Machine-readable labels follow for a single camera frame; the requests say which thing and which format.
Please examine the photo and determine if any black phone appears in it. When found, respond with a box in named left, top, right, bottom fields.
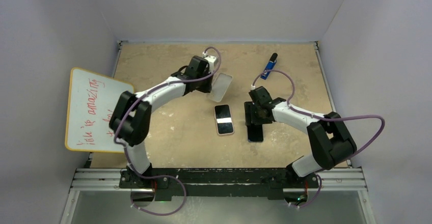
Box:
left=214, top=104, right=234, bottom=135

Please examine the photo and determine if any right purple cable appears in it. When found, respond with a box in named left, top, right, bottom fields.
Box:
left=250, top=69, right=386, bottom=209

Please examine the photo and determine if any clear phone case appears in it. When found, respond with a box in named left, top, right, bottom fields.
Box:
left=207, top=73, right=233, bottom=102

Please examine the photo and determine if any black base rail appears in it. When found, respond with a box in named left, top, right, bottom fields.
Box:
left=119, top=167, right=319, bottom=201

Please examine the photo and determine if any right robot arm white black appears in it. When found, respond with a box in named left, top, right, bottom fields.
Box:
left=248, top=86, right=357, bottom=187

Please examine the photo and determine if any whiteboard with yellow frame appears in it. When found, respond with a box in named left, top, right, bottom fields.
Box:
left=65, top=67, right=134, bottom=153

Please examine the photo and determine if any blue marker black cap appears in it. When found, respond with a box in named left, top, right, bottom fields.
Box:
left=260, top=53, right=278, bottom=80

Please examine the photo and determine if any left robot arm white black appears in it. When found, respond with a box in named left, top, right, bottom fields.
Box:
left=109, top=55, right=220, bottom=188

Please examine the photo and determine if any dark blue phone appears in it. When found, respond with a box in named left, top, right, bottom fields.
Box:
left=247, top=124, right=264, bottom=143

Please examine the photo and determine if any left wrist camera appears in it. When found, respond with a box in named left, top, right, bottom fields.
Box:
left=203, top=54, right=219, bottom=73

